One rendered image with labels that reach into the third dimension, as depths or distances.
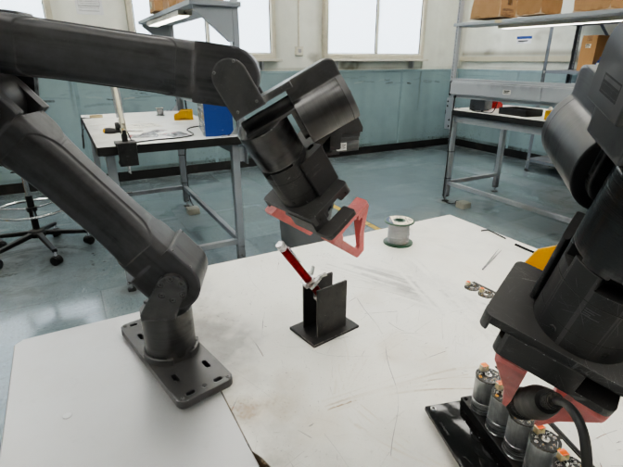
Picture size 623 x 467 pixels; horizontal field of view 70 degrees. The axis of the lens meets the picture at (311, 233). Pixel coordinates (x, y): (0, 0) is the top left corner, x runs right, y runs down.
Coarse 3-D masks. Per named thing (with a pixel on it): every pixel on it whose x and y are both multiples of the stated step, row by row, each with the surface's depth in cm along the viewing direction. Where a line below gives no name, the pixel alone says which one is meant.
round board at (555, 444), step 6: (546, 432) 38; (552, 432) 38; (534, 438) 38; (552, 438) 38; (558, 438) 38; (534, 444) 37; (540, 444) 37; (546, 444) 37; (552, 444) 37; (558, 444) 37; (546, 450) 36; (552, 450) 36
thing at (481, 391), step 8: (480, 376) 45; (488, 376) 45; (480, 384) 45; (488, 384) 44; (480, 392) 45; (488, 392) 44; (472, 400) 46; (480, 400) 45; (488, 400) 45; (472, 408) 46; (480, 408) 45; (488, 408) 45
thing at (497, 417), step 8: (496, 400) 42; (496, 408) 42; (504, 408) 42; (488, 416) 44; (496, 416) 42; (504, 416) 42; (488, 424) 44; (496, 424) 43; (504, 424) 42; (496, 432) 43; (504, 432) 43
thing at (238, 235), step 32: (192, 0) 194; (96, 128) 250; (160, 128) 250; (192, 128) 250; (96, 160) 317; (128, 192) 336; (160, 192) 346; (192, 192) 336; (224, 224) 270; (128, 288) 229
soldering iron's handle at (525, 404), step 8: (520, 392) 29; (528, 392) 27; (536, 392) 26; (544, 392) 26; (552, 392) 24; (512, 400) 32; (520, 400) 28; (528, 400) 27; (536, 400) 26; (544, 400) 24; (512, 408) 33; (520, 408) 29; (528, 408) 27; (536, 408) 26; (544, 408) 25; (552, 408) 24; (560, 408) 23; (520, 416) 33; (528, 416) 28; (536, 416) 27; (544, 416) 26; (552, 416) 26
